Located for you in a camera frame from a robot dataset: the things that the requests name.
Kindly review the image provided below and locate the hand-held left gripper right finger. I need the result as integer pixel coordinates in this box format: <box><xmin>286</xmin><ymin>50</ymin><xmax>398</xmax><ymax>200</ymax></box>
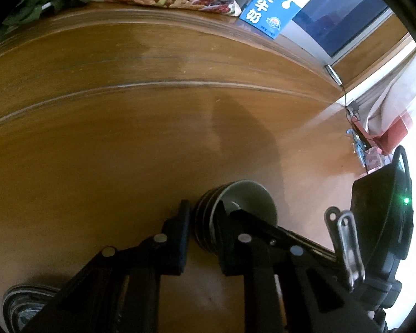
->
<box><xmin>217</xmin><ymin>203</ymin><xmax>382</xmax><ymax>333</ymax></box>

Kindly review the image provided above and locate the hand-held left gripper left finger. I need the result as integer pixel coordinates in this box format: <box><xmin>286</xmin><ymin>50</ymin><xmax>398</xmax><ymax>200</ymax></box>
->
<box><xmin>21</xmin><ymin>199</ymin><xmax>191</xmax><ymax>333</ymax></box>

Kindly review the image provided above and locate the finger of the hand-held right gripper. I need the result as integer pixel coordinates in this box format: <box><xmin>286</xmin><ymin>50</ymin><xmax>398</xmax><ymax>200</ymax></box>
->
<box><xmin>229</xmin><ymin>209</ymin><xmax>338</xmax><ymax>264</ymax></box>

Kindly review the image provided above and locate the large blue floral plate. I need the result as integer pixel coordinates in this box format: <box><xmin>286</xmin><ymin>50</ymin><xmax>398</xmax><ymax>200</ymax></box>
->
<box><xmin>3</xmin><ymin>283</ymin><xmax>61</xmax><ymax>333</ymax></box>

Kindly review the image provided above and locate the white curtain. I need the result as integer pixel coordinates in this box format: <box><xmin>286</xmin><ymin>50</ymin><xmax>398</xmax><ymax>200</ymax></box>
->
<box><xmin>336</xmin><ymin>42</ymin><xmax>416</xmax><ymax>153</ymax></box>

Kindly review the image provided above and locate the silver flat device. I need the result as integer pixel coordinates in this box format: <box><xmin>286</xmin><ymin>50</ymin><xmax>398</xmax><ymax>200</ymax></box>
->
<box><xmin>324</xmin><ymin>64</ymin><xmax>344</xmax><ymax>85</ymax></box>

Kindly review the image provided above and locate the blue glass window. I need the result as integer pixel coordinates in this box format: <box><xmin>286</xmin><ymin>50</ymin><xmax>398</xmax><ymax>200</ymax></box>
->
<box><xmin>232</xmin><ymin>0</ymin><xmax>392</xmax><ymax>58</ymax></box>

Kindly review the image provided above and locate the blue and white milk carton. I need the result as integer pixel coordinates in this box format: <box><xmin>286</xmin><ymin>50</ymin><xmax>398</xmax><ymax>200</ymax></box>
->
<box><xmin>239</xmin><ymin>0</ymin><xmax>313</xmax><ymax>39</ymax></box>

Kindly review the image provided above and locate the black cable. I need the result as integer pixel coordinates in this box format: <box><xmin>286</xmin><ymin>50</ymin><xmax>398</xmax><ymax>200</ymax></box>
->
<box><xmin>340</xmin><ymin>84</ymin><xmax>372</xmax><ymax>175</ymax></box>

